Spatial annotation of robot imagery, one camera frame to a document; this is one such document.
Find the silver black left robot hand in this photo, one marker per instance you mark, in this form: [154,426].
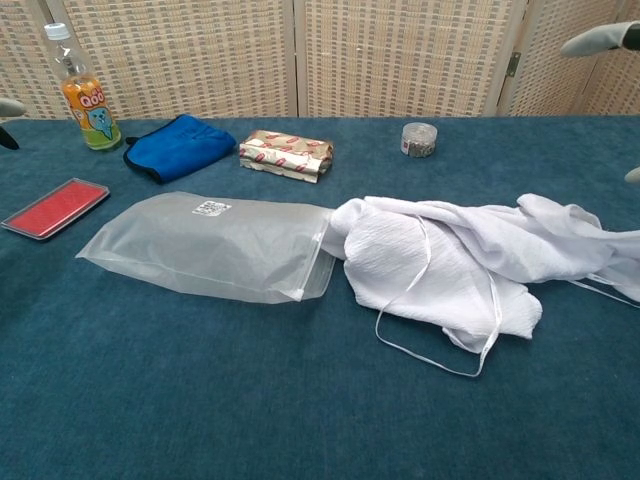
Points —
[10,106]

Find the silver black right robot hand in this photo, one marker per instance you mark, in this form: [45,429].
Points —
[600,39]

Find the translucent plastic zip bag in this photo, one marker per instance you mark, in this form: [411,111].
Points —
[200,250]

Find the white garment with strings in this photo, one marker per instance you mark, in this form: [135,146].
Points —
[450,260]

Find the orange drink bottle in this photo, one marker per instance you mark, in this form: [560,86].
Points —
[92,110]

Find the metal screen hinge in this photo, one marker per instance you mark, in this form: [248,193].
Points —
[515,64]

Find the flat red case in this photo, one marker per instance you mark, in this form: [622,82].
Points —
[55,210]

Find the woven folding screen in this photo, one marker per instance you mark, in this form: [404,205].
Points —
[175,50]

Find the blue folded cloth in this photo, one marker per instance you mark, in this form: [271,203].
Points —
[185,145]

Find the gold red-printed packet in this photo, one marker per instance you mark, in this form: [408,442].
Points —
[285,155]

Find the teal table cover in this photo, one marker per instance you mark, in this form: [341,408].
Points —
[200,400]

